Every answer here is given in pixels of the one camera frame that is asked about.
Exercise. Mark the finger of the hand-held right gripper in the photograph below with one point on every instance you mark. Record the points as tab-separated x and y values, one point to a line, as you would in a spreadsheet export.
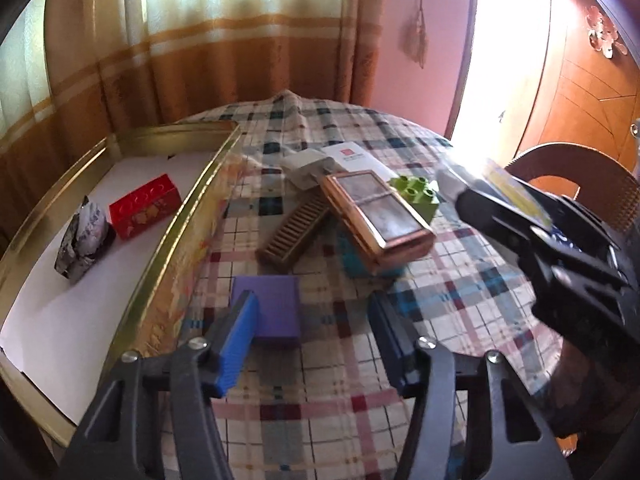
495	220
575	215

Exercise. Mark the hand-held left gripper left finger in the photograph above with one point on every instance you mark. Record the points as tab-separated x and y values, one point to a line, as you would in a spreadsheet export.
240	340

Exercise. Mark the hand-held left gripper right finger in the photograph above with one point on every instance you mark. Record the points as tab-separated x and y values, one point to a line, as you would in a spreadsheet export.
387	345

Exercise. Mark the yellow snack packet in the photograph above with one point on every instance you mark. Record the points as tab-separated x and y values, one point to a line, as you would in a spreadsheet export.
515	185

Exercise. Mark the purple box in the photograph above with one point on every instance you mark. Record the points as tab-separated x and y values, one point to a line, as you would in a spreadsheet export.
280	310

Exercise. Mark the green building block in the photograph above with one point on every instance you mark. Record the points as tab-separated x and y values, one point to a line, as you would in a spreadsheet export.
415	197

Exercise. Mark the teal plastic item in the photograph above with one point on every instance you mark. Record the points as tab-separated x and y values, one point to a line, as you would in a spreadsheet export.
355	260

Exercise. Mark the gold patterned gift box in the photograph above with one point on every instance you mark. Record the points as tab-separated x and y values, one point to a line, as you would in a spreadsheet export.
170	280

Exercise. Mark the rose gold mirrored case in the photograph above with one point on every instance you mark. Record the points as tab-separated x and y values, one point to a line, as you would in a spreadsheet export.
380	220

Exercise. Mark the brown wooden comb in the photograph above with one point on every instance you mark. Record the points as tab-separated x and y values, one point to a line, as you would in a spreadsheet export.
292	230

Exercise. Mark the person's right hand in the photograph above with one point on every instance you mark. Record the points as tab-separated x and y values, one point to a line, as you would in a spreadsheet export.
572	390

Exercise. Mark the wooden door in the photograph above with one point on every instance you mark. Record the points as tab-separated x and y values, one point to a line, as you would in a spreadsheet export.
585	100

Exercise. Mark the white box with red label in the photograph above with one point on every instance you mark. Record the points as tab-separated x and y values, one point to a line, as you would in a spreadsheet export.
360	160

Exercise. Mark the red building block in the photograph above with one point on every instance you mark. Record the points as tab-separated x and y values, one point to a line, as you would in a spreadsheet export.
142	207

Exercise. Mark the white power adapter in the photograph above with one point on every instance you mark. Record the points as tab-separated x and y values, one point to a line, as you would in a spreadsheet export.
305	170

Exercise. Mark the pink flower decal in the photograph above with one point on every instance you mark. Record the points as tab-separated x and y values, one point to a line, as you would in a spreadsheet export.
606	32

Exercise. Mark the silver foil wrapped packet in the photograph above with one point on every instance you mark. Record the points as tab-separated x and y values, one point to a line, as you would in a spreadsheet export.
82	242

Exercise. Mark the hanging tassel ornament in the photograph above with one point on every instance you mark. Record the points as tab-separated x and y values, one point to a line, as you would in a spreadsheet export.
415	35

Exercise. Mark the orange striped curtain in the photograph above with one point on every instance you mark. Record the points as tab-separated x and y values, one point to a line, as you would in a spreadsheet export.
200	70

